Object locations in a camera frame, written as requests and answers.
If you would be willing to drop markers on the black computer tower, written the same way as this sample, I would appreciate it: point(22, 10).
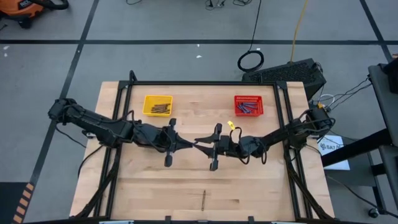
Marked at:
point(289, 71)

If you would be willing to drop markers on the yellow plastic basket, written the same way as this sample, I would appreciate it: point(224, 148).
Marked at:
point(147, 101)

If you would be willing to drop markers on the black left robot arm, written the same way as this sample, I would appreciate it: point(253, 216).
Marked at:
point(93, 123)

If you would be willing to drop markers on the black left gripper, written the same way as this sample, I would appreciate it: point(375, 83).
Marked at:
point(163, 138)

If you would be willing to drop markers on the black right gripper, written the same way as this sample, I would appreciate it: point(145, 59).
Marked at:
point(228, 146)

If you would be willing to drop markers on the orange shop vacuum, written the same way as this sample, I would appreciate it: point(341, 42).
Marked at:
point(18, 9)

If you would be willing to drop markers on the black caster wheel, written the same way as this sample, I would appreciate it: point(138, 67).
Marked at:
point(373, 213)

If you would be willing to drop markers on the black orange hazard mat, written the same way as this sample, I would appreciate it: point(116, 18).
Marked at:
point(9, 202)

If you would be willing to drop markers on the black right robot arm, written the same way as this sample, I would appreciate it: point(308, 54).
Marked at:
point(280, 135)

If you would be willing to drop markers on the white paper sheet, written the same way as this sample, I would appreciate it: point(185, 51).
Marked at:
point(337, 163)

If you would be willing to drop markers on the black side stand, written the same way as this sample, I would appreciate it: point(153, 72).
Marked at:
point(385, 99)

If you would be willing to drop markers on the red plastic basket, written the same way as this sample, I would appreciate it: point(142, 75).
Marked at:
point(237, 99)

